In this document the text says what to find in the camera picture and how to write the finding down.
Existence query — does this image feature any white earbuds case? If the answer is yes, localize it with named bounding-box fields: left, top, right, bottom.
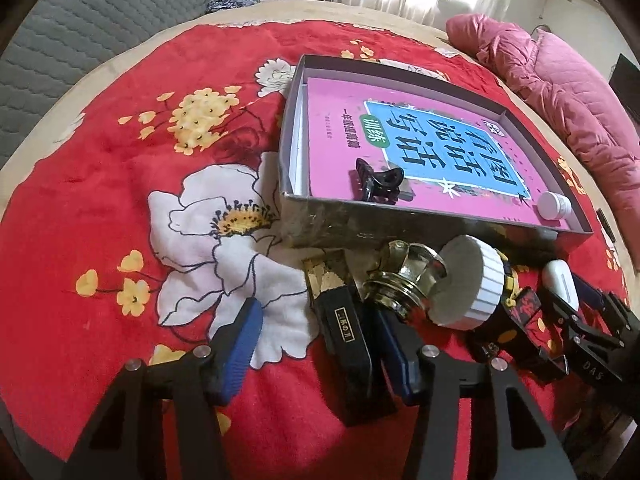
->
left=541, top=259, right=579, bottom=312

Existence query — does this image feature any small white pill bottle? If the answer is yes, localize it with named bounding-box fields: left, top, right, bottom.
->
left=536, top=191, right=573, bottom=221

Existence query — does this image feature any black gold lighter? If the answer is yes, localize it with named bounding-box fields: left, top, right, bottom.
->
left=303, top=250, right=395, bottom=426

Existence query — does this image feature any black hair claw clip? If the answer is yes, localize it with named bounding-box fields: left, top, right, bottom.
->
left=356, top=158, right=405, bottom=205

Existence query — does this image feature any small red patterned lighter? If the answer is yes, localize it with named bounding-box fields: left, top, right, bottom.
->
left=506, top=286, right=541, bottom=327

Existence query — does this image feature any gold glass knob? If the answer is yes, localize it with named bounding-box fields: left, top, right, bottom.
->
left=363, top=240, right=448, bottom=323

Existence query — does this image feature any pink Chinese workbook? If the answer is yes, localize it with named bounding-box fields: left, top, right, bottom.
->
left=288, top=76, right=570, bottom=231

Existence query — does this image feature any pink quilted duvet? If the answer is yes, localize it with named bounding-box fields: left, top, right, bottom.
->
left=446, top=14, right=639, bottom=266

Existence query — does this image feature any red floral blanket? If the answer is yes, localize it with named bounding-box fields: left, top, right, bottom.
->
left=0, top=19, right=632, bottom=480

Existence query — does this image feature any grey cardboard box tray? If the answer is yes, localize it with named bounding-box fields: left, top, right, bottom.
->
left=279, top=54, right=593, bottom=257

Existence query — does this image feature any grey quilted headboard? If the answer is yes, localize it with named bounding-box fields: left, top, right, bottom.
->
left=1, top=0, right=209, bottom=162

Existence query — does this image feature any blue patterned cloth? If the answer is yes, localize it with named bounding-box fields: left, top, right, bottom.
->
left=205, top=0, right=260, bottom=13

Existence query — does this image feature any black wall television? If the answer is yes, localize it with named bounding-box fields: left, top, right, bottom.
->
left=608, top=54, right=640, bottom=122

